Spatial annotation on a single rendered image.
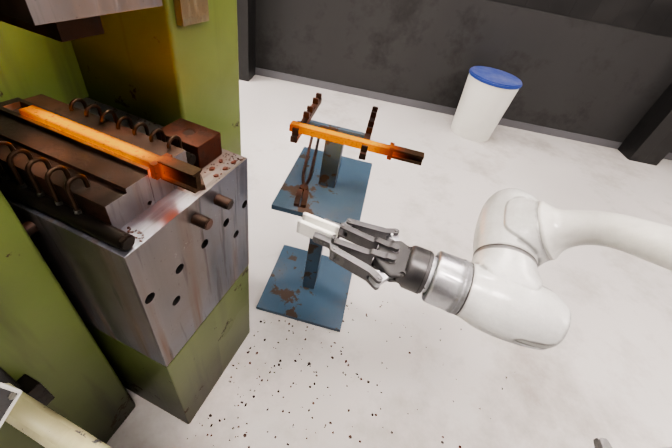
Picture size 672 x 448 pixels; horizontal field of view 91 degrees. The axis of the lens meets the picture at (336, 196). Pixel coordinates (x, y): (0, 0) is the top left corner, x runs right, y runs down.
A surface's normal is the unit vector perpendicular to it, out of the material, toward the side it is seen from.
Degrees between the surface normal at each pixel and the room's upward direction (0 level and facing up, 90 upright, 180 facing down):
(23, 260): 90
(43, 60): 90
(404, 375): 0
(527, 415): 0
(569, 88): 90
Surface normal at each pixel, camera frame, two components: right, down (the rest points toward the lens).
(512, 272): 0.02, -0.73
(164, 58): -0.36, 0.55
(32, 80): 0.92, 0.35
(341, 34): -0.12, 0.62
